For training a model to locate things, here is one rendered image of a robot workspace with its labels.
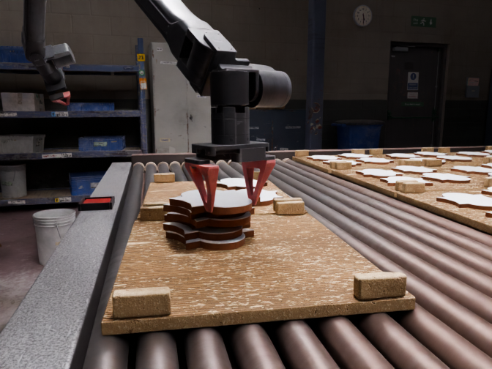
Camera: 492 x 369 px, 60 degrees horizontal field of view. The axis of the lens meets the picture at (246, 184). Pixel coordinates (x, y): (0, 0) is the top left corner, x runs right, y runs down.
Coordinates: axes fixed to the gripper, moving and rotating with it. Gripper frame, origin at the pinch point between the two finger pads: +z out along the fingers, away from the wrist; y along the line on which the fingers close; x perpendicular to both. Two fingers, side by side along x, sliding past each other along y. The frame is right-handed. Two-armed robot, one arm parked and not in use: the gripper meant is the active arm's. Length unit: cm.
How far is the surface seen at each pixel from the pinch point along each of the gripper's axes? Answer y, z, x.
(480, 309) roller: -15.6, 10.0, 30.7
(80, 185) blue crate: -88, 70, -453
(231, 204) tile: 0.8, -0.1, 1.3
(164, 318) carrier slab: 18.3, 7.4, 14.9
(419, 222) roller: -43.6, 9.3, 4.1
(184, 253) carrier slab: 7.5, 7.0, -1.6
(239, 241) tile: -0.9, 6.2, 0.7
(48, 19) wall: -84, -123, -522
